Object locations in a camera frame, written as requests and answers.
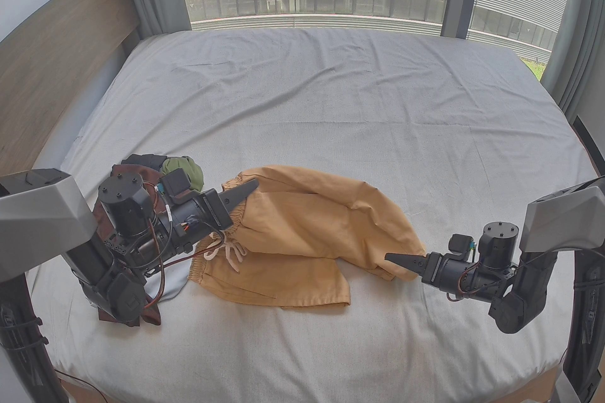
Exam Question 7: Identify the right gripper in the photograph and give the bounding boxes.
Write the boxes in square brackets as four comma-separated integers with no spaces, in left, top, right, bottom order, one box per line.
[418,251,480,300]

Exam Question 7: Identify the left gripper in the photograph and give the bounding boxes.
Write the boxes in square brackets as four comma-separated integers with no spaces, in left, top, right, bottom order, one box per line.
[165,189,233,246]

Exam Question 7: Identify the tan shorts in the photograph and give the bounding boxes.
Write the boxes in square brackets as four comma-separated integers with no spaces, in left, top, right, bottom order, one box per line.
[188,165,426,308]

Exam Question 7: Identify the green garment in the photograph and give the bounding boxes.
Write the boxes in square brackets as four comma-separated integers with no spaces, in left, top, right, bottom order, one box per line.
[160,156,205,194]

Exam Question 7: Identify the pale grey garment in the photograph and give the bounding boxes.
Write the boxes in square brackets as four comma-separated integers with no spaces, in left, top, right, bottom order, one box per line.
[144,245,194,304]

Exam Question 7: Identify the dark grey garment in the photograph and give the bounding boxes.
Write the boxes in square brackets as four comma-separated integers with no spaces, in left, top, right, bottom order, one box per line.
[122,153,166,170]

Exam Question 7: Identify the brown garment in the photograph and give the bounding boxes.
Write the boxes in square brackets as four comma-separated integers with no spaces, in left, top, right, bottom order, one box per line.
[92,160,164,327]

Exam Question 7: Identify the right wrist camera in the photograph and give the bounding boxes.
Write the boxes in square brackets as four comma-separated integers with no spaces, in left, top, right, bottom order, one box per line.
[449,233,473,258]

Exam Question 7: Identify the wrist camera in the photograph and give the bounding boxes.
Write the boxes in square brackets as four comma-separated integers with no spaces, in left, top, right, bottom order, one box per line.
[449,233,473,258]
[158,169,190,206]

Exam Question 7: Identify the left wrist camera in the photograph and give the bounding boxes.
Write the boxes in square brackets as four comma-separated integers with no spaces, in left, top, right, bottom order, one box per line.
[158,169,190,206]

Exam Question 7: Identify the black cable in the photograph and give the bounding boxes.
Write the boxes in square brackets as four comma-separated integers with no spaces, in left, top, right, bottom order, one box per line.
[57,370,102,403]

